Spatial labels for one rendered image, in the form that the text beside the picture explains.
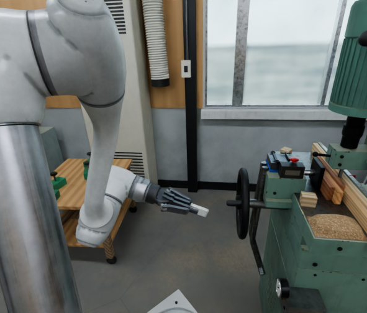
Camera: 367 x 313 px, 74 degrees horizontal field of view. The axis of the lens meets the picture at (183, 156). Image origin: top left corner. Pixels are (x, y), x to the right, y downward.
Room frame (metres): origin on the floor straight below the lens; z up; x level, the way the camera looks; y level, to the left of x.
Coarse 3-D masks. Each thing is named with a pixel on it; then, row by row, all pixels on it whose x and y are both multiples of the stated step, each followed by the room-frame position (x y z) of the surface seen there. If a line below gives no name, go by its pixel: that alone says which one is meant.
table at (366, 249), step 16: (304, 160) 0.99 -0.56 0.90; (320, 192) 0.74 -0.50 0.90; (288, 208) 0.73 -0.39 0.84; (304, 208) 0.65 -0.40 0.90; (320, 208) 0.65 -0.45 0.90; (336, 208) 0.64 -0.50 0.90; (304, 224) 0.59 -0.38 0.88; (320, 240) 0.51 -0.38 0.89; (336, 240) 0.51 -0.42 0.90; (352, 240) 0.50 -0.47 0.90; (352, 256) 0.50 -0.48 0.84
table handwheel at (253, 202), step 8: (240, 168) 0.87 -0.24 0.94; (240, 176) 0.91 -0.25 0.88; (240, 184) 0.93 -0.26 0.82; (248, 184) 0.75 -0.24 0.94; (240, 192) 0.93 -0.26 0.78; (248, 192) 0.73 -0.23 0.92; (240, 200) 0.80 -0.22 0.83; (248, 200) 0.70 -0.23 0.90; (256, 200) 0.80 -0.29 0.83; (240, 208) 0.79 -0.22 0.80; (248, 208) 0.69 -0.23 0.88; (264, 208) 0.79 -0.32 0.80; (272, 208) 0.78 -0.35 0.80; (280, 208) 0.77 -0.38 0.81; (240, 216) 0.76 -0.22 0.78; (248, 216) 0.68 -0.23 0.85; (240, 224) 0.81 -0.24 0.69; (248, 224) 0.68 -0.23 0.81; (240, 232) 0.68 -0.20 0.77
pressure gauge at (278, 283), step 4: (276, 280) 0.57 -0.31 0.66; (280, 280) 0.54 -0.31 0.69; (284, 280) 0.54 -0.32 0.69; (276, 284) 0.56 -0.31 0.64; (280, 284) 0.53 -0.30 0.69; (284, 284) 0.53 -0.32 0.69; (288, 284) 0.53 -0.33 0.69; (276, 288) 0.55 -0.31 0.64; (280, 288) 0.52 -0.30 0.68; (284, 288) 0.52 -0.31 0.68; (288, 288) 0.52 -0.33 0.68; (276, 292) 0.54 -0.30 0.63; (280, 292) 0.51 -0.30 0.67; (284, 292) 0.51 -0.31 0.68; (288, 292) 0.51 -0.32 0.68; (280, 296) 0.51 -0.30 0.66; (284, 296) 0.51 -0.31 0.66; (288, 296) 0.50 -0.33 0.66
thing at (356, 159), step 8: (328, 144) 0.80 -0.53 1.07; (336, 144) 0.79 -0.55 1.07; (360, 144) 0.78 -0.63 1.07; (328, 152) 0.78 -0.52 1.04; (336, 152) 0.74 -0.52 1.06; (344, 152) 0.73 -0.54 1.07; (352, 152) 0.73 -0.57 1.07; (360, 152) 0.72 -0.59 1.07; (328, 160) 0.77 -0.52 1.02; (336, 160) 0.73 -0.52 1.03; (344, 160) 0.73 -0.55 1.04; (352, 160) 0.72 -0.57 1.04; (360, 160) 0.72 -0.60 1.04; (336, 168) 0.73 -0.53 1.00; (344, 168) 0.73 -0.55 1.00; (352, 168) 0.72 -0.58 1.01; (360, 168) 0.72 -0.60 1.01
